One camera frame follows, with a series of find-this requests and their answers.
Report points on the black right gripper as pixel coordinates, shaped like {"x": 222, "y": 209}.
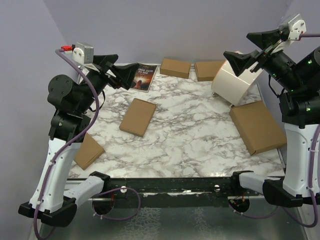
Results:
{"x": 241, "y": 61}

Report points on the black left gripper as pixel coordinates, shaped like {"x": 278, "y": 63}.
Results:
{"x": 124, "y": 74}

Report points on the cardboard box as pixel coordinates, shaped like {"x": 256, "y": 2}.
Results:
{"x": 138, "y": 117}
{"x": 207, "y": 70}
{"x": 175, "y": 68}
{"x": 89, "y": 152}
{"x": 257, "y": 128}

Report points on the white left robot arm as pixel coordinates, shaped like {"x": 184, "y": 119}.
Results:
{"x": 51, "y": 203}

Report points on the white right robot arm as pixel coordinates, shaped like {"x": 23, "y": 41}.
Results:
{"x": 300, "y": 109}

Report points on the Three Days To See book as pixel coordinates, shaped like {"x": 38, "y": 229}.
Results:
{"x": 143, "y": 77}

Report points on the white cylindrical drum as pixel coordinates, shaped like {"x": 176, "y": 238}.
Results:
{"x": 233, "y": 88}

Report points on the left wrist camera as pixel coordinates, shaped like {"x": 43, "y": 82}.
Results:
{"x": 82, "y": 53}

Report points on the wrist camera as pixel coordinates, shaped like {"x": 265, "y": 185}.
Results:
{"x": 292, "y": 28}
{"x": 82, "y": 53}

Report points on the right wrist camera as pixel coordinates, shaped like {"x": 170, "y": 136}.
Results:
{"x": 292, "y": 28}

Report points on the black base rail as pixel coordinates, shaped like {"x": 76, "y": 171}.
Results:
{"x": 172, "y": 192}

